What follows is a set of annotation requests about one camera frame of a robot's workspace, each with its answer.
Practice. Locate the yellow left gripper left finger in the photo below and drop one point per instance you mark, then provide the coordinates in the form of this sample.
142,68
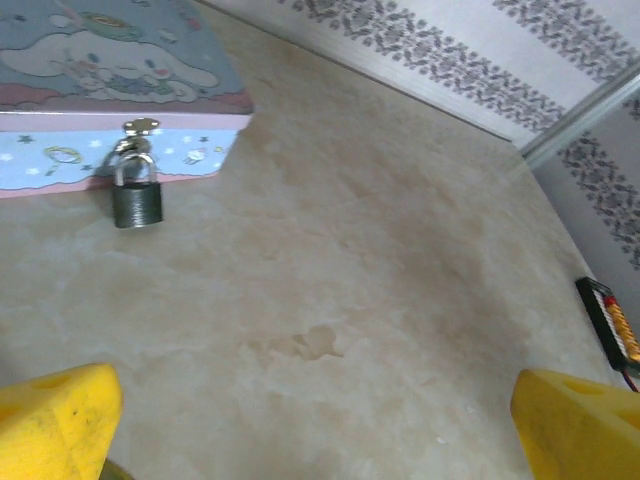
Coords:
55,425

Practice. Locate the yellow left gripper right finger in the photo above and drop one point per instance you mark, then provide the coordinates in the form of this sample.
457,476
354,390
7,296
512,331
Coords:
580,430

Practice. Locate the grey metal padlock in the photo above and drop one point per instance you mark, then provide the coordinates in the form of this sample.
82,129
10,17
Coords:
137,205

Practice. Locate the black orange charging board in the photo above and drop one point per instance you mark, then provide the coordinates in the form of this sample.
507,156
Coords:
600,320

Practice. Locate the silver box hasp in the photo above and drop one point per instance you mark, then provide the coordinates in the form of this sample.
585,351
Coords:
142,124

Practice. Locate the aluminium frame post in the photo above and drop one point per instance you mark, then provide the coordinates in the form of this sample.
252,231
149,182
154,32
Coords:
575,117

